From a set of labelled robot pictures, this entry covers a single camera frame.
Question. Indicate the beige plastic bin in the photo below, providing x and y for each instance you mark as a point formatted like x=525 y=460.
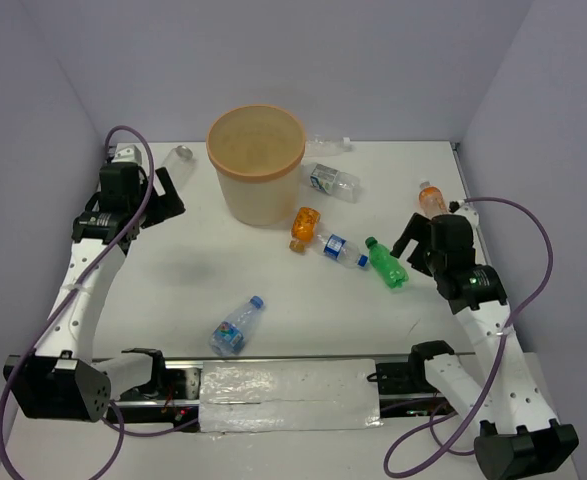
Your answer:
x=256 y=151

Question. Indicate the clear bottle green-white label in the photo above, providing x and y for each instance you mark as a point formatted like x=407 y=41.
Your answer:
x=332 y=182

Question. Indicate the green plastic bottle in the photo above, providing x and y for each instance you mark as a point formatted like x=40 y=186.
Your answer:
x=392 y=273

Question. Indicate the clear bottle blue label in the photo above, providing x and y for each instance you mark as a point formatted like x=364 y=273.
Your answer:
x=339 y=250

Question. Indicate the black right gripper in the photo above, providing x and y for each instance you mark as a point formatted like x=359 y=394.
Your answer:
x=418 y=228

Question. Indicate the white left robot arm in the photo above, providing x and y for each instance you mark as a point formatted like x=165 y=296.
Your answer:
x=59 y=378

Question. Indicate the small orange juice bottle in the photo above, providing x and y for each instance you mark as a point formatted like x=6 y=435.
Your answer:
x=302 y=230

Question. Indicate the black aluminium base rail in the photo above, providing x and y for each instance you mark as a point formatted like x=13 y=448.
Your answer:
x=399 y=394

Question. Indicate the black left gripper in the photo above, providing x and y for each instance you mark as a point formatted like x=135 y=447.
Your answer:
x=168 y=205

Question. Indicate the water bottle colourful label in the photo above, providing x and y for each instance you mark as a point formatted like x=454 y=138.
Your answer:
x=231 y=336

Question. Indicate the tall orange drink bottle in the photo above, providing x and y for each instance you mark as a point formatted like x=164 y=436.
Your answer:
x=431 y=200

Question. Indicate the clear crushed bottle back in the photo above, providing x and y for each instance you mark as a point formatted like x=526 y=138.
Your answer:
x=320 y=146

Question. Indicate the silver foil covered panel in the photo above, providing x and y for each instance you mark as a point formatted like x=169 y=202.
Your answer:
x=311 y=395

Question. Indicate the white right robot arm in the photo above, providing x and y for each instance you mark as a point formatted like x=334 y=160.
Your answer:
x=517 y=433

